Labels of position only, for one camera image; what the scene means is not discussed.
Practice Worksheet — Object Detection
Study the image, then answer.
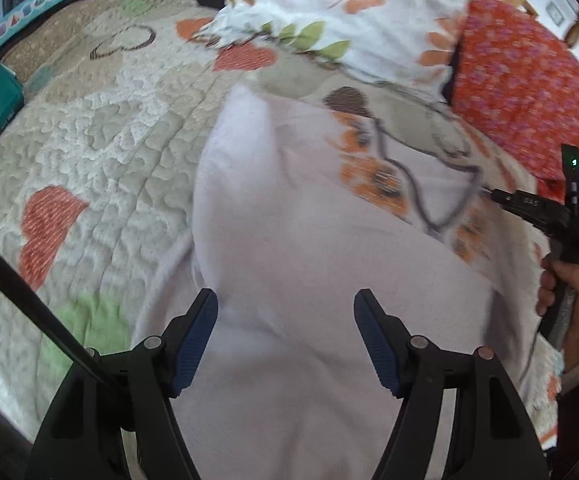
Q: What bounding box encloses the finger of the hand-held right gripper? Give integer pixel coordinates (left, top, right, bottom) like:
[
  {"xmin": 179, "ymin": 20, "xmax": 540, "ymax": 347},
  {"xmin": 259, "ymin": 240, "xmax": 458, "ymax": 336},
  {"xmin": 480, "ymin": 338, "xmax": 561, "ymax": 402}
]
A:
[{"xmin": 480, "ymin": 186, "xmax": 566, "ymax": 227}]

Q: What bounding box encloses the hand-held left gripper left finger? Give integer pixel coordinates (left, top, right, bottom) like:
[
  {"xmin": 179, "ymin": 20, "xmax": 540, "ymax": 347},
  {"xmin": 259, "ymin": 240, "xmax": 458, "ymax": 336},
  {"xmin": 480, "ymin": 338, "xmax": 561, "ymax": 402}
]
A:
[{"xmin": 24, "ymin": 287, "xmax": 219, "ymax": 480}]

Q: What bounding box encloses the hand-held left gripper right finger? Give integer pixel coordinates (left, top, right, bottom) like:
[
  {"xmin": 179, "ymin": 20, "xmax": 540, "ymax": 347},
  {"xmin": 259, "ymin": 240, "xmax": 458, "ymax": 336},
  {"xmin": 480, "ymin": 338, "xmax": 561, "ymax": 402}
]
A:
[{"xmin": 353, "ymin": 288, "xmax": 553, "ymax": 480}]

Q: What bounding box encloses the pale pink garment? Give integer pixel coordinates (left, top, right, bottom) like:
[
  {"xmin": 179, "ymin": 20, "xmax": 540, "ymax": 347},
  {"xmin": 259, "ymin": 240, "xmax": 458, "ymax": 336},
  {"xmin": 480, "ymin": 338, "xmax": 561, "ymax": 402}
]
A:
[{"xmin": 132, "ymin": 82, "xmax": 545, "ymax": 480}]

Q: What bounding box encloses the orange floral bedsheet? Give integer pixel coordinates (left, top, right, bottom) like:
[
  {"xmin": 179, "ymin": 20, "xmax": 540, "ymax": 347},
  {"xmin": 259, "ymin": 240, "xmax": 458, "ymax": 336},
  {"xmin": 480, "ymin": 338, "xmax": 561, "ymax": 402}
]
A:
[{"xmin": 447, "ymin": 0, "xmax": 579, "ymax": 281}]

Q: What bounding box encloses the heart-patterned quilt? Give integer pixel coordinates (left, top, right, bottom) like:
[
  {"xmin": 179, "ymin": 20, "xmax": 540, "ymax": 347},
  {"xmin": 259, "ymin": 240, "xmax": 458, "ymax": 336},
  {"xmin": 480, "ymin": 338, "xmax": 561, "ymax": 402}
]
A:
[{"xmin": 0, "ymin": 0, "xmax": 565, "ymax": 461}]

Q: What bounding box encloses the white floral pillow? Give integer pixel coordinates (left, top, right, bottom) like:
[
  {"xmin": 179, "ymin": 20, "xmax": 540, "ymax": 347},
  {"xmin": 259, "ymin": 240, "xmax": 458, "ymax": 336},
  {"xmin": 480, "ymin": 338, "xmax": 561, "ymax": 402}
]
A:
[{"xmin": 192, "ymin": 0, "xmax": 475, "ymax": 96}]

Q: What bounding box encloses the light blue cardboard box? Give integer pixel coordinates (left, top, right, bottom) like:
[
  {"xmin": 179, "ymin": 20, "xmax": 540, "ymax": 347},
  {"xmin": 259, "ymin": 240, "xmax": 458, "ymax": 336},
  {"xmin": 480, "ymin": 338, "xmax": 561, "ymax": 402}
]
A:
[{"xmin": 0, "ymin": 0, "xmax": 70, "ymax": 56}]

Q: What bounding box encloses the black strap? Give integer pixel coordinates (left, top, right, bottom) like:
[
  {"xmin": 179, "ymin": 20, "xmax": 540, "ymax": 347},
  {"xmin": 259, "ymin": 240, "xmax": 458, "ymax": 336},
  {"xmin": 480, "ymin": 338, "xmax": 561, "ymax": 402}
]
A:
[{"xmin": 0, "ymin": 227, "xmax": 118, "ymax": 388}]

